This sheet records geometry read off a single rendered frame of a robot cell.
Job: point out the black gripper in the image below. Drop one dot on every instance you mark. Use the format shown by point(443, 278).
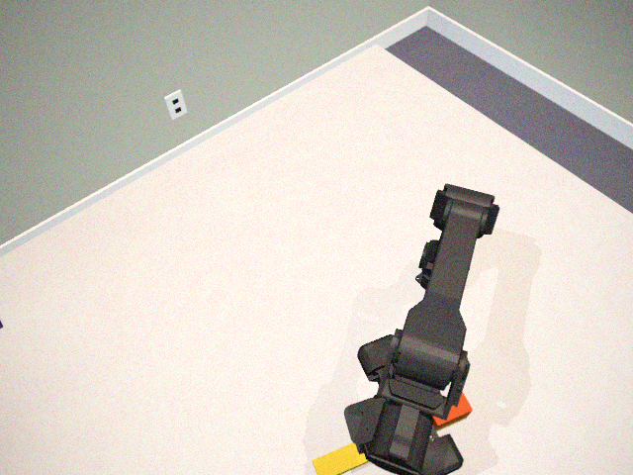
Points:
point(442, 455)

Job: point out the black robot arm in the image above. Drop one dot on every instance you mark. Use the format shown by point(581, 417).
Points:
point(393, 428)

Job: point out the yellow long bar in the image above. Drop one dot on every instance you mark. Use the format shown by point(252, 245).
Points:
point(347, 458)

